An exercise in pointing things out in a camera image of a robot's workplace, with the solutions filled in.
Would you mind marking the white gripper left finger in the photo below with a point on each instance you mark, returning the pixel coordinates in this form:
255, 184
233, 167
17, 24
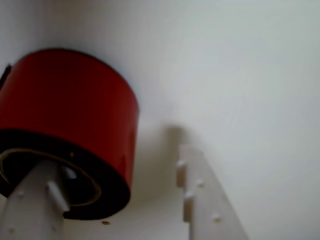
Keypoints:
32, 200

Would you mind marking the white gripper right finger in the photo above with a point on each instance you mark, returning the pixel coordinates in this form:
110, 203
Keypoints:
210, 200

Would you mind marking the red tape roll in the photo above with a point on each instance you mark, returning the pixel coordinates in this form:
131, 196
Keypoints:
62, 100

